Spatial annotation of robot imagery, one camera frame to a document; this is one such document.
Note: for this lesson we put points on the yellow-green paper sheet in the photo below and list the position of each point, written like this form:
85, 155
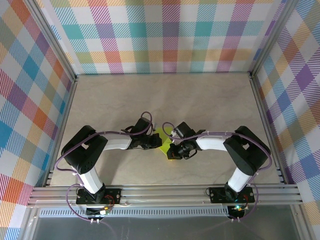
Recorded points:
165, 147

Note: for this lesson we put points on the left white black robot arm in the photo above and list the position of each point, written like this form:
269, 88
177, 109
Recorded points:
91, 181

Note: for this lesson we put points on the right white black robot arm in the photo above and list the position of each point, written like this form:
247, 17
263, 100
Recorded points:
238, 178

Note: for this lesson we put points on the grey metal sheet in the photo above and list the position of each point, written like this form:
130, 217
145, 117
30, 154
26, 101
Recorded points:
162, 228

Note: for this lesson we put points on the aluminium frame crossbar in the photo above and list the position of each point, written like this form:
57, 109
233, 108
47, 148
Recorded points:
162, 196

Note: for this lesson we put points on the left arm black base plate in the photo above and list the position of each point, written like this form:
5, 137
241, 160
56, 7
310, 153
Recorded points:
112, 191

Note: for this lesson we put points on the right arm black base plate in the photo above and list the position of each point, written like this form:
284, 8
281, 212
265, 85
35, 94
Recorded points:
217, 196

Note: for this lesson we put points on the aluminium table side rail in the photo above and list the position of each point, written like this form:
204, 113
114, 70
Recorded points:
266, 120
62, 120

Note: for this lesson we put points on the aluminium frame post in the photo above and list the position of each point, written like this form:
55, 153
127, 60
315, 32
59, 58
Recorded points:
273, 37
53, 40

